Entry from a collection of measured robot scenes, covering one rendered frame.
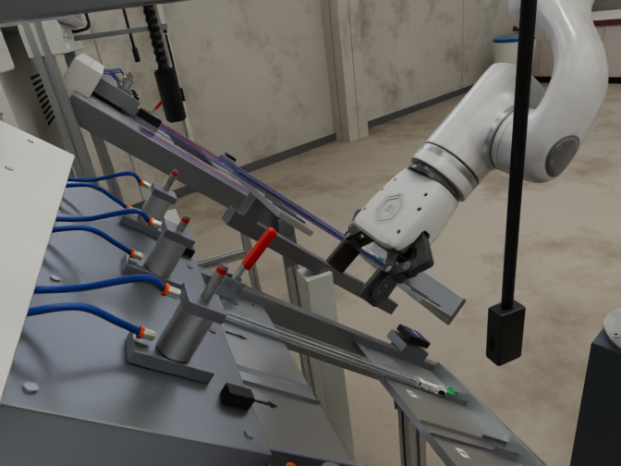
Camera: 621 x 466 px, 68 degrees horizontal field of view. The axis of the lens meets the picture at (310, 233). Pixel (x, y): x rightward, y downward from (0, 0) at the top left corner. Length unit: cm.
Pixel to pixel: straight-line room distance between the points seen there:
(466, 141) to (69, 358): 46
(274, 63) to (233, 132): 79
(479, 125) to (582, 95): 10
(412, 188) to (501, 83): 16
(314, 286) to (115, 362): 73
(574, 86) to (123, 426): 49
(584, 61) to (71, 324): 50
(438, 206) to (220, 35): 391
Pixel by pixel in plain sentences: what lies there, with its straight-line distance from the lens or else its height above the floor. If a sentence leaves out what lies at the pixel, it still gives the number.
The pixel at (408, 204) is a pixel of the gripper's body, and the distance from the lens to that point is 55.
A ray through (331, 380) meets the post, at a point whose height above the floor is 55.
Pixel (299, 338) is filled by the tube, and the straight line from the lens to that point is 59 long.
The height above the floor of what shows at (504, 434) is 73.
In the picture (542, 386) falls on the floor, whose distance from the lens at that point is 195.
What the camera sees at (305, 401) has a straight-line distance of 48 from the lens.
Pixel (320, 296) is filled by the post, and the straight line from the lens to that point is 98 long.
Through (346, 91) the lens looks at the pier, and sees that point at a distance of 498.
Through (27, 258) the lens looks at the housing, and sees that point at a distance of 29.
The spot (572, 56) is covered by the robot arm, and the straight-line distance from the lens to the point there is 55.
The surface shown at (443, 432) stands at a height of 82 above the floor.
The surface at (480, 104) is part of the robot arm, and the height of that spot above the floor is 120.
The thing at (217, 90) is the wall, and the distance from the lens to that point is 432.
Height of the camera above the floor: 132
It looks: 26 degrees down
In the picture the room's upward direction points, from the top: 8 degrees counter-clockwise
